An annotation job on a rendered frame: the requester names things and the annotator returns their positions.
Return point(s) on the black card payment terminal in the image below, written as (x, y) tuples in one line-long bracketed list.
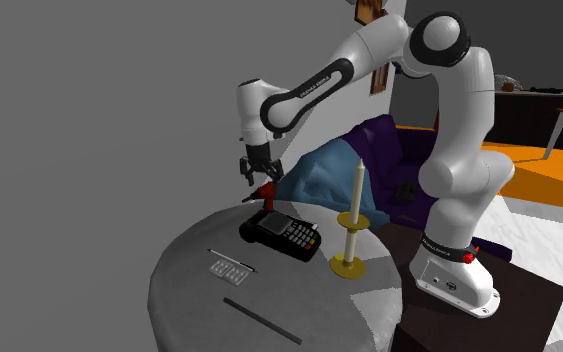
[(286, 234)]

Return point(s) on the dark sideboard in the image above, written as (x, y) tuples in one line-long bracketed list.
[(524, 119)]

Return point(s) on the black and silver pen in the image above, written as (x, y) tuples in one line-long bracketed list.
[(232, 261)]

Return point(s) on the cream candle in yellow holder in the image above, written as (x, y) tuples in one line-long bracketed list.
[(355, 195)]

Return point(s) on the black remote control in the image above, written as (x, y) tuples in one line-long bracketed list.
[(406, 191)]

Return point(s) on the grey blister pack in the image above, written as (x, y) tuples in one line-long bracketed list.
[(229, 273)]

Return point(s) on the dark grey rod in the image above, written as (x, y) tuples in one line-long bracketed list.
[(261, 320)]

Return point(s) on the blue blanket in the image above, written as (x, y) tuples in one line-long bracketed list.
[(330, 180)]

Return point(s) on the round grey table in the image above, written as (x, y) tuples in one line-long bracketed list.
[(305, 302)]

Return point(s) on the dark robot stand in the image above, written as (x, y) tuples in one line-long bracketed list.
[(481, 331)]

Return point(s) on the brown framed wall picture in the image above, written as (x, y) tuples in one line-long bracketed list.
[(379, 80), (366, 10)]

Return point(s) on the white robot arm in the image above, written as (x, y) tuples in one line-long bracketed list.
[(461, 122)]

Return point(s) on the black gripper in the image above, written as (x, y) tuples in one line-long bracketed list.
[(259, 155)]

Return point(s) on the red power drill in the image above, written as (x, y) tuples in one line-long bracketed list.
[(267, 193)]

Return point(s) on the orange rug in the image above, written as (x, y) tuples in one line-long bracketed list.
[(549, 178)]

